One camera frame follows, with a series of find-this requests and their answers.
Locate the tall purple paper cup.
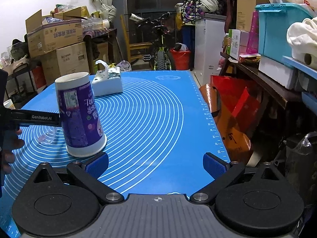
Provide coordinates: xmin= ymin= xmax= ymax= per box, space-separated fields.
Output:
xmin=55 ymin=72 xmax=107 ymax=157

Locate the blue yellow paper cup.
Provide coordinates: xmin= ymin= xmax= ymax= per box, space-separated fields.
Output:
xmin=3 ymin=99 xmax=15 ymax=109

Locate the person's left hand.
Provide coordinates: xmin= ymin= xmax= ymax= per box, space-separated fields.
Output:
xmin=2 ymin=129 xmax=25 ymax=175

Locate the orange paper bag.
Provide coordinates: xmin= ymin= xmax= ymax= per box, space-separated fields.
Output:
xmin=199 ymin=84 xmax=253 ymax=164

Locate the black metal shelf rack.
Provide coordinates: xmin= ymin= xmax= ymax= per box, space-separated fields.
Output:
xmin=4 ymin=62 xmax=47 ymax=108

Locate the red shopping bag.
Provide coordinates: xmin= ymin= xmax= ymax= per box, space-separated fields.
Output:
xmin=211 ymin=76 xmax=262 ymax=134

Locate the dark wooden side table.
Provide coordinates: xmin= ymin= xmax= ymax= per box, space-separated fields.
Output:
xmin=220 ymin=52 xmax=303 ymax=137

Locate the lower cardboard box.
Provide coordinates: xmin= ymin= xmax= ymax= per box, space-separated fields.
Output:
xmin=40 ymin=42 xmax=89 ymax=85

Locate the upper cardboard box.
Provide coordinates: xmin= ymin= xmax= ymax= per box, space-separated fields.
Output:
xmin=25 ymin=7 xmax=83 ymax=58

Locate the white tissue box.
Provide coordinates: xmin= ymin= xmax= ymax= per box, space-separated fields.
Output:
xmin=92 ymin=60 xmax=123 ymax=97

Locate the red bucket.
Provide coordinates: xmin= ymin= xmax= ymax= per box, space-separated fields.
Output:
xmin=170 ymin=49 xmax=191 ymax=70

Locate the yellow wooden chair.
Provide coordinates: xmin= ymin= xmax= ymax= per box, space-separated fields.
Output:
xmin=120 ymin=14 xmax=152 ymax=64

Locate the green white carton box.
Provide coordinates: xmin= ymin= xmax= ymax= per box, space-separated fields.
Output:
xmin=227 ymin=29 xmax=249 ymax=60

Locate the white chest freezer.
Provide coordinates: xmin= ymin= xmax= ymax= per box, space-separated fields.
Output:
xmin=193 ymin=13 xmax=226 ymax=85

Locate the black green bicycle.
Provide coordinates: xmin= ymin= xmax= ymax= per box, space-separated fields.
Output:
xmin=128 ymin=12 xmax=176 ymax=70

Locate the white cloth bundle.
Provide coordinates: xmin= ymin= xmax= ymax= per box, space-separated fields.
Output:
xmin=286 ymin=17 xmax=317 ymax=70

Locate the teal plastic storage bin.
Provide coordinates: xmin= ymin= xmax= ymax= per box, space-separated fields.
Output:
xmin=255 ymin=3 xmax=316 ymax=63

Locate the floral fabric bundle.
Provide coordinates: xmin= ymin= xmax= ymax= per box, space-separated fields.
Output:
xmin=180 ymin=0 xmax=219 ymax=24

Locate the tall brown cardboard box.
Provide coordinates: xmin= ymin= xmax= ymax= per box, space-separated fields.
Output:
xmin=236 ymin=0 xmax=270 ymax=32

